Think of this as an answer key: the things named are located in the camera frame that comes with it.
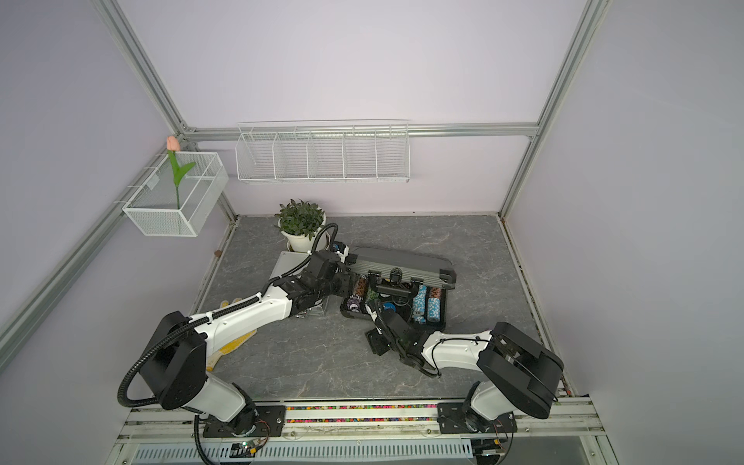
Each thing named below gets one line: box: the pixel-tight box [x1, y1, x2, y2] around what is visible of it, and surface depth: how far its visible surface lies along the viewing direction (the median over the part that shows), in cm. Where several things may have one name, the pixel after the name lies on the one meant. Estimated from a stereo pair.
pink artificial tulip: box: [166, 135, 196, 211], surface depth 87 cm
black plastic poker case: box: [339, 247, 458, 331], surface depth 82 cm
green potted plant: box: [273, 198, 325, 240], surface depth 98 cm
